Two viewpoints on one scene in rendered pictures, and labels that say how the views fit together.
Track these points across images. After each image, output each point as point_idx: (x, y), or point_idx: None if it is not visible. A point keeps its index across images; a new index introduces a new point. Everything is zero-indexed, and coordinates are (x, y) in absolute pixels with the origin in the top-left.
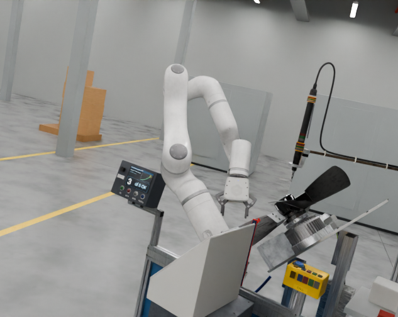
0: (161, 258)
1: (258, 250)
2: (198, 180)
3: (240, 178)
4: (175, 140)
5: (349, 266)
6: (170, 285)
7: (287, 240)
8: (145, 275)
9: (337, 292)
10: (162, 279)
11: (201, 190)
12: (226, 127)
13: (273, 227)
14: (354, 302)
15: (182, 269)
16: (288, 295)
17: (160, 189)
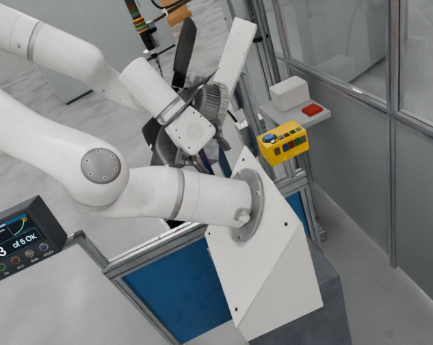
0: (129, 265)
1: None
2: (158, 170)
3: (184, 113)
4: (72, 154)
5: None
6: (273, 307)
7: None
8: (126, 291)
9: (260, 127)
10: (256, 313)
11: (180, 178)
12: (94, 62)
13: None
14: (281, 122)
15: (279, 283)
16: (226, 165)
17: (50, 216)
